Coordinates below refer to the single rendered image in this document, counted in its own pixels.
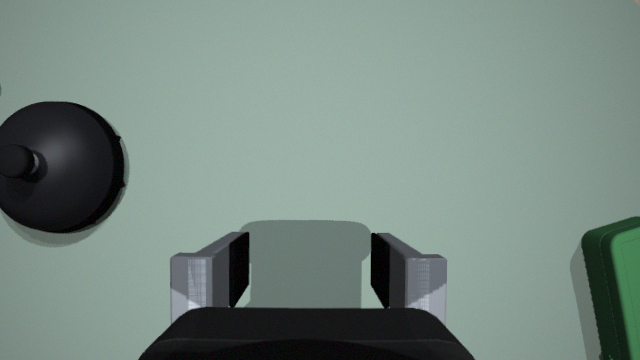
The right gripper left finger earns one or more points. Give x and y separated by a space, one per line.
215 276

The black dome bell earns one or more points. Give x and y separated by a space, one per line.
73 175

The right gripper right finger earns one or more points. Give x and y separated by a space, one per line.
402 277

